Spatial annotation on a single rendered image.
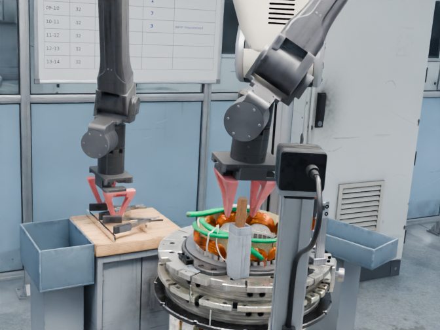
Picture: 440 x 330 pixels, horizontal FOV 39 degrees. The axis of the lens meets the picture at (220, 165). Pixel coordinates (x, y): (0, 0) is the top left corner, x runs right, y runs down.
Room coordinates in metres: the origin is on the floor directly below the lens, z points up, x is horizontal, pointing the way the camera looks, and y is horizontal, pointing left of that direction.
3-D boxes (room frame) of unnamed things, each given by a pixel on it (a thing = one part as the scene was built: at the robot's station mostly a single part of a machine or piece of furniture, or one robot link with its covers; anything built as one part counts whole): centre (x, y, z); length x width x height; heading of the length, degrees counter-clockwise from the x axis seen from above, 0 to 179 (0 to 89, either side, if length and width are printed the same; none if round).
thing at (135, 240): (1.27, 0.19, 1.05); 0.20 x 0.19 x 0.02; 120
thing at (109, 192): (1.27, 0.22, 1.12); 0.07 x 0.07 x 0.09; 30
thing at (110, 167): (1.29, 0.23, 1.19); 0.10 x 0.07 x 0.07; 30
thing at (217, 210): (1.13, 0.00, 1.15); 0.15 x 0.04 x 0.02; 118
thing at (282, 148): (0.60, -0.08, 1.37); 0.06 x 0.04 x 0.04; 3
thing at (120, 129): (1.28, 0.23, 1.26); 0.07 x 0.06 x 0.07; 170
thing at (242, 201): (0.97, -0.04, 1.20); 0.02 x 0.02 x 0.06
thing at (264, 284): (1.09, -0.06, 1.09); 0.32 x 0.32 x 0.01
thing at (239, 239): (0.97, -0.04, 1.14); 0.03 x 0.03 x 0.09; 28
